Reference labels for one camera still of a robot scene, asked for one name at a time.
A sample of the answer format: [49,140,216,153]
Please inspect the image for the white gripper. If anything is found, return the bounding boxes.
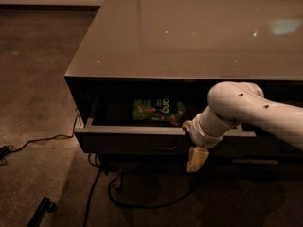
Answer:
[182,106,239,173]

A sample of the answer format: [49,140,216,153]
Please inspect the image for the drawer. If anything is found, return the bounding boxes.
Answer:
[211,158,303,181]
[73,95,258,158]

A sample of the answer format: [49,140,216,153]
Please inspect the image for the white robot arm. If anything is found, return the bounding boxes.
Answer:
[183,81,303,173]

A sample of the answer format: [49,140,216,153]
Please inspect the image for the dark cabinet with glossy top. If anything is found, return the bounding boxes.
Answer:
[65,0,303,173]

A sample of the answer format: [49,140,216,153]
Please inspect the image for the green snack bag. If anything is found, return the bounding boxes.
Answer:
[132,96,186,126]

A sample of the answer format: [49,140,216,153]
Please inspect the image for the black metal bar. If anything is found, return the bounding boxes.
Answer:
[27,197,57,227]

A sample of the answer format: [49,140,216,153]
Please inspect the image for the black power adapter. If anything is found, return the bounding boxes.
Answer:
[0,146,9,158]

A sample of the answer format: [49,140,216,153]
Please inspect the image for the black looped cable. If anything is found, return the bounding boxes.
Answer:
[107,173,203,210]

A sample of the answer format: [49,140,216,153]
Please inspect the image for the thick black floor cable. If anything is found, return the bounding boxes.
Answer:
[82,167,103,227]

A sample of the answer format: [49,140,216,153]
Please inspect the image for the thin black cable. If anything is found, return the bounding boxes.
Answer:
[0,108,81,166]

